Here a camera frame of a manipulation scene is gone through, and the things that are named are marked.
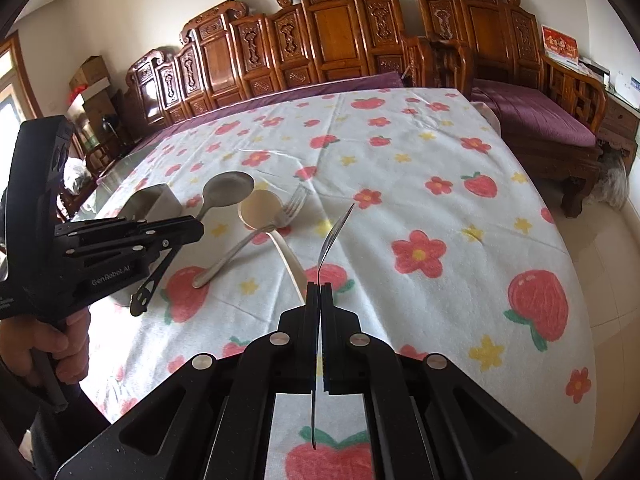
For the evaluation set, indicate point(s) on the wooden window frame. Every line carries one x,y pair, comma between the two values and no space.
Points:
15,83

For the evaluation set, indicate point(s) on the fluffy grey duster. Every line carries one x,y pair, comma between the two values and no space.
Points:
612,187

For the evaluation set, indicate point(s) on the wooden side table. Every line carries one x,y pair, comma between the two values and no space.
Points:
619,129

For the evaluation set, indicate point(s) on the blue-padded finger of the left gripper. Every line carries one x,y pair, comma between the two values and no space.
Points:
140,300

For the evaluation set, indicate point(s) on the carved wooden armchair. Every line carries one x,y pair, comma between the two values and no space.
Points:
504,45

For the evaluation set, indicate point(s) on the white router box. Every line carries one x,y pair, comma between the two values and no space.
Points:
626,88

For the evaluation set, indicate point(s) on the cardboard box on top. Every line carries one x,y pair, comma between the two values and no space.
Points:
90,72

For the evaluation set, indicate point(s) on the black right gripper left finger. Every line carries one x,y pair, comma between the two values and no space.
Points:
212,418

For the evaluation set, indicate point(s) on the strawberry flower print tablecloth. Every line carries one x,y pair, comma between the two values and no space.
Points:
417,215

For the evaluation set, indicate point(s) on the metal rectangular tin box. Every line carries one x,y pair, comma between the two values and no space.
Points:
155,203

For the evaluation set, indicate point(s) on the stacked boxes cabinet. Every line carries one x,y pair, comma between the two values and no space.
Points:
100,138

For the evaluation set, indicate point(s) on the purple sofa cushion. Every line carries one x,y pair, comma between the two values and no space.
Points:
376,82

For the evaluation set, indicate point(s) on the carved wooden long sofa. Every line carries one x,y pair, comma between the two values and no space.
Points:
228,54

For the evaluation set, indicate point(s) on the purple armchair cushion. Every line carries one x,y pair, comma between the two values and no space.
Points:
527,112

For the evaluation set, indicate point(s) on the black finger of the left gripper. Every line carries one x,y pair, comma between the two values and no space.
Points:
100,236

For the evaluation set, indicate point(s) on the beige plastic spoon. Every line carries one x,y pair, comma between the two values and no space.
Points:
264,212

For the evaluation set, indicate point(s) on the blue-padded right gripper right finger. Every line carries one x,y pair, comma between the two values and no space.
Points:
426,418

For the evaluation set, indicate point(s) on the person's left hand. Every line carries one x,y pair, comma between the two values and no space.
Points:
69,347

